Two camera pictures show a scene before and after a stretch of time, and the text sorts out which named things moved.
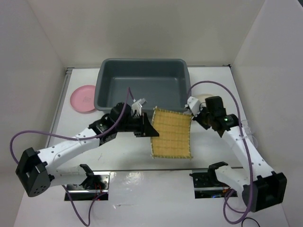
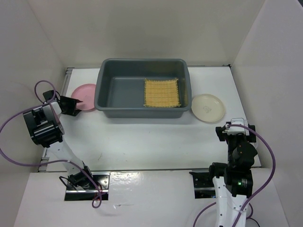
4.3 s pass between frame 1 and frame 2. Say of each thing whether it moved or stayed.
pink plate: stayed
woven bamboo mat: moved
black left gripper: moved
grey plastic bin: stayed
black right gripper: moved
